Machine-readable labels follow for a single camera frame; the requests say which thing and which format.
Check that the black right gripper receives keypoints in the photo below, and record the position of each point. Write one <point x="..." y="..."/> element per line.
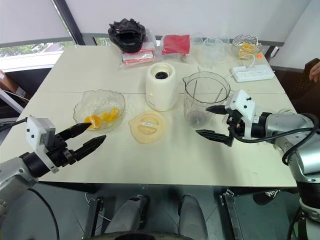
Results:
<point x="236" y="123"/>

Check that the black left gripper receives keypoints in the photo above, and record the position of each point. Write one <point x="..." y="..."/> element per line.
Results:
<point x="61" y="152"/>

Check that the large peeled orange piece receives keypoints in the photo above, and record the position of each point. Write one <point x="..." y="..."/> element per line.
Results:
<point x="95" y="123"/>

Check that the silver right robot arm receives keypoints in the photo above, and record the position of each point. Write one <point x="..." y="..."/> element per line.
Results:
<point x="280" y="125"/>

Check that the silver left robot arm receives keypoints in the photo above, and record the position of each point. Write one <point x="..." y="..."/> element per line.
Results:
<point x="15" y="175"/>

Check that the clear blender jar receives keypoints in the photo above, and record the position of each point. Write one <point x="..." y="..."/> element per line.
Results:
<point x="206" y="100"/>

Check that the glass bowl with orange pieces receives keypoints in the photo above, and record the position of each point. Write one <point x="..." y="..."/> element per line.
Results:
<point x="100" y="100"/>

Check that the cream blender base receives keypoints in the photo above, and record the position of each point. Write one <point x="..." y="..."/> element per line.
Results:
<point x="161" y="92"/>

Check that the cream blender lid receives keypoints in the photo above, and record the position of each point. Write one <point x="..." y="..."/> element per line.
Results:
<point x="148" y="127"/>

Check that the small peeled orange piece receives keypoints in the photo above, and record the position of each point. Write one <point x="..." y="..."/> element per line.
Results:
<point x="114" y="113"/>
<point x="106" y="117"/>

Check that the white power strip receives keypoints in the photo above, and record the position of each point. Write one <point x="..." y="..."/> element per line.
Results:
<point x="252" y="73"/>

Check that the crumpled clear plastic bag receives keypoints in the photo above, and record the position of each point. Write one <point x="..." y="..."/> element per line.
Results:
<point x="211" y="52"/>

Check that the black metal table leg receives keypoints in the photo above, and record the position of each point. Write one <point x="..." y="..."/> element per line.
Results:
<point x="95" y="217"/>
<point x="231" y="217"/>

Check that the orange pieces under plastic wrap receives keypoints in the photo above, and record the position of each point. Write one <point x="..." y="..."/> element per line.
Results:
<point x="246" y="47"/>

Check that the red cloth in plastic bag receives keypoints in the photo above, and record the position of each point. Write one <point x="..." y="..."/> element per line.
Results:
<point x="176" y="45"/>

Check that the brown chair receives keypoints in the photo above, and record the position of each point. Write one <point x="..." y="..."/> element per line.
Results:
<point x="295" y="82"/>

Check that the glass bowl with plastic wrap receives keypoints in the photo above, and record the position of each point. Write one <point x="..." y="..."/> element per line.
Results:
<point x="246" y="40"/>

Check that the black shoe with white print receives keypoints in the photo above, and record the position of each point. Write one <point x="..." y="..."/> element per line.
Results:
<point x="266" y="196"/>

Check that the brown cardboard box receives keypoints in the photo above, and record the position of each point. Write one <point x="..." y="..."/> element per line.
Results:
<point x="11" y="85"/>

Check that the grey rounded shape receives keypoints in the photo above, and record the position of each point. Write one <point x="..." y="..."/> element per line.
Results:
<point x="130" y="215"/>
<point x="192" y="217"/>

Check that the clear bag of red packets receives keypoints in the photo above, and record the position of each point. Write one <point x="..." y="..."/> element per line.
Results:
<point x="140" y="56"/>

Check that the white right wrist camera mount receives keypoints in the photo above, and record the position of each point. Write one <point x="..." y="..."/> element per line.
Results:
<point x="241" y="100"/>

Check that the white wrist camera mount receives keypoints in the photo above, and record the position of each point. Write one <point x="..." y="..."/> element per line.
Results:
<point x="37" y="127"/>
<point x="241" y="100"/>

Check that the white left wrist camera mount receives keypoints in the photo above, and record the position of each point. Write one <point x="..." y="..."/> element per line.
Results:
<point x="37" y="127"/>

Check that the black window frame bar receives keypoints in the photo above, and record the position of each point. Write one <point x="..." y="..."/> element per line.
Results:
<point x="67" y="22"/>

